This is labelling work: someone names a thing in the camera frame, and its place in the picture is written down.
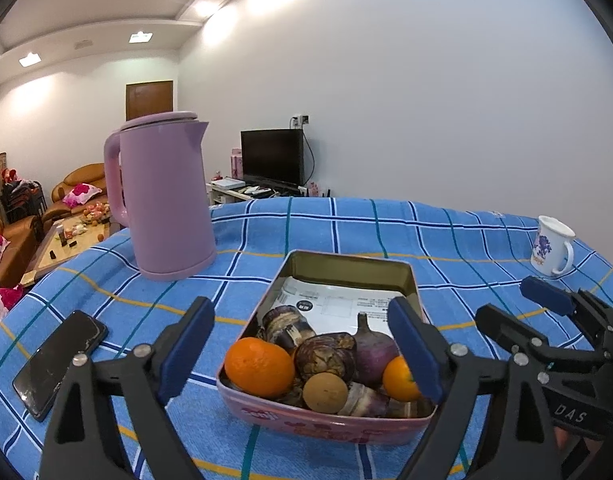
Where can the wooden coffee table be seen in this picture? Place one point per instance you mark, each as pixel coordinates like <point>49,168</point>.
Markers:
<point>65,240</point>

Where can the pink flower cushion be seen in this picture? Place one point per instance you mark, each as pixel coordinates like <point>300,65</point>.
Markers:
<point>80,195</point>

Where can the purple electric kettle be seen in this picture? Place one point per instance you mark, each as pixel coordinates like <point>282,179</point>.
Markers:
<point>156,188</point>

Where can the printed paper leaflet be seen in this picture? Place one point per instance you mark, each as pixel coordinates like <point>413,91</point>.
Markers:
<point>330,308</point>

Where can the pink metal tin box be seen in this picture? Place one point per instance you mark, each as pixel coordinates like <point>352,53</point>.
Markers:
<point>288,413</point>

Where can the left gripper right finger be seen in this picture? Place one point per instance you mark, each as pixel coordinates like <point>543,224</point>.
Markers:
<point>517,440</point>

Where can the person's right hand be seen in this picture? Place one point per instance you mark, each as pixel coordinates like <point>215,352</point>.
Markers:
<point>562,437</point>

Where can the black television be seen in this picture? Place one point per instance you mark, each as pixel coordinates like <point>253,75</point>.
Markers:
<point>274,156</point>

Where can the brown round longan fruit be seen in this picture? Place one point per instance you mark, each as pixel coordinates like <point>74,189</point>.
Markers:
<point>325,393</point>

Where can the purple sugarcane piece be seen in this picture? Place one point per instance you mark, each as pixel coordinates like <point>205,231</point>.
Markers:
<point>286,327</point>

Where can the brown leather sofa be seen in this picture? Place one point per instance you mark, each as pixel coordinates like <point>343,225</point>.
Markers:
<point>25,236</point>

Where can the white set-top box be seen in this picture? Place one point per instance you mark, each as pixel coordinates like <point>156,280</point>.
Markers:
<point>229,184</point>

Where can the blue plaid tablecloth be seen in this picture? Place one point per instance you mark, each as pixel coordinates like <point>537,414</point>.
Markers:
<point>461,260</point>

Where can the brown wooden door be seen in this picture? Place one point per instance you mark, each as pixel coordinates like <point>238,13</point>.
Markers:
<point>147,98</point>

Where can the pink box beside television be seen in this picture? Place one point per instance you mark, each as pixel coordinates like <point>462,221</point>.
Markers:
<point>236,164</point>

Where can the black smartphone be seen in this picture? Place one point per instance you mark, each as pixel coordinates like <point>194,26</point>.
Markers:
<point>39,380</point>

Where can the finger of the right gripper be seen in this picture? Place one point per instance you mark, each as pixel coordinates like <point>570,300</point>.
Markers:
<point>517,337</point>
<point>592,316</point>

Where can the white printed mug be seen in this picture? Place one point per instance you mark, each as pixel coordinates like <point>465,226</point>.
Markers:
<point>552,251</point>

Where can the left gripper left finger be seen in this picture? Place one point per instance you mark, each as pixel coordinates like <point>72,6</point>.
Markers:
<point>83,439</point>

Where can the large orange tangerine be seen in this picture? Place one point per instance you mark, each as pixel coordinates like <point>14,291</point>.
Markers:
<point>259,368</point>

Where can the wall power socket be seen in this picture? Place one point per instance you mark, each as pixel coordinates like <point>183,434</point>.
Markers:
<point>299,121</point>

